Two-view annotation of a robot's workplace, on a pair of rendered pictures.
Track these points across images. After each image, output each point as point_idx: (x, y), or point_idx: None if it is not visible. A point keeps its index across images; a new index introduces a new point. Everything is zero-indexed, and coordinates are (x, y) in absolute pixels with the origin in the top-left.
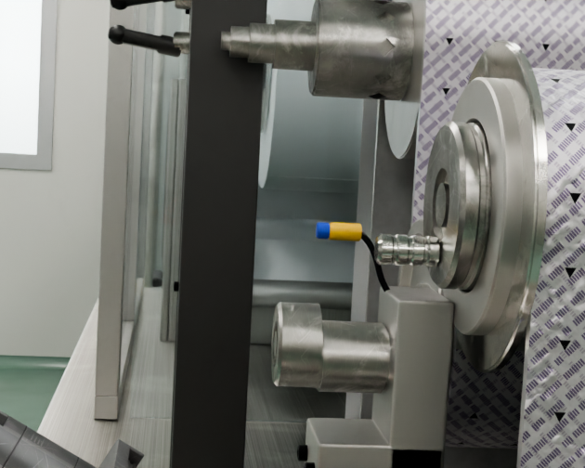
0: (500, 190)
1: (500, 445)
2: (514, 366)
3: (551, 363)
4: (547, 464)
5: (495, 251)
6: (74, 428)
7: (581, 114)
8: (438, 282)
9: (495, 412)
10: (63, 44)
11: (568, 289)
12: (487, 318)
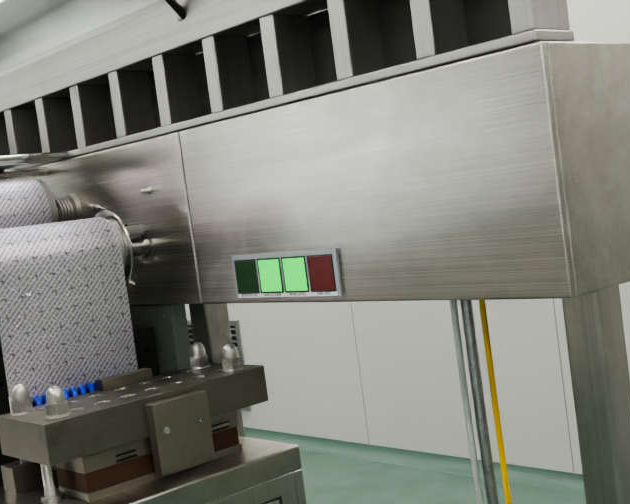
0: None
1: None
2: None
3: (2, 305)
4: (7, 331)
5: None
6: None
7: None
8: None
9: None
10: None
11: (2, 286)
12: None
